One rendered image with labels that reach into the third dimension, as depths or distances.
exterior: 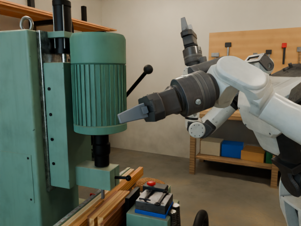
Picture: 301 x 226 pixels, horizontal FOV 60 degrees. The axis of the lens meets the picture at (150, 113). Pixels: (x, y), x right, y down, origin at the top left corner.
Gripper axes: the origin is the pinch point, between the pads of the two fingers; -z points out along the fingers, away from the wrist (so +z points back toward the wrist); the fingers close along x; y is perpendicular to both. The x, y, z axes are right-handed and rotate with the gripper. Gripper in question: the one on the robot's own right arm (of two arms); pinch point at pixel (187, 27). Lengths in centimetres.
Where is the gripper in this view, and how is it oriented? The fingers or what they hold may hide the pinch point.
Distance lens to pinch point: 133.0
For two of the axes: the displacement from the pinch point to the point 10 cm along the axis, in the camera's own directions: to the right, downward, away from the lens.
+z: 1.7, 9.8, -0.9
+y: -8.9, 1.9, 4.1
